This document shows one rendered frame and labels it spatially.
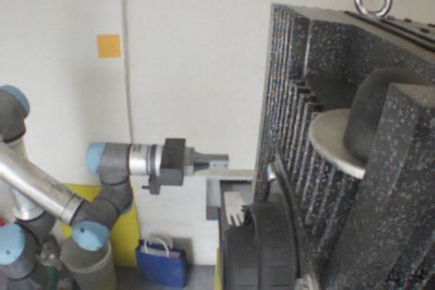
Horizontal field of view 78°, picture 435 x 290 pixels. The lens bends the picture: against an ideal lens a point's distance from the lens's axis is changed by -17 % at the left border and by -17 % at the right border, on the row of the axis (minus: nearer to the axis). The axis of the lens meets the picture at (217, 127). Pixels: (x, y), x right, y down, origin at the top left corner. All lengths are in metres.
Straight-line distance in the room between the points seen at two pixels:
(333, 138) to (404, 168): 0.11
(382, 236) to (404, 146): 0.08
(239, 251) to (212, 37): 1.04
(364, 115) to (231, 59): 1.14
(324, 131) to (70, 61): 1.24
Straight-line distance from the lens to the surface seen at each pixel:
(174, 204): 1.70
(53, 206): 0.73
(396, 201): 0.23
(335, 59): 0.49
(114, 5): 1.32
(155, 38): 1.36
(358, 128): 0.28
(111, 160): 0.73
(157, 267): 1.84
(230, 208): 1.46
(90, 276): 1.79
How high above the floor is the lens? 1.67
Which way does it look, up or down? 28 degrees down
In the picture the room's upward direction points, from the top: 2 degrees clockwise
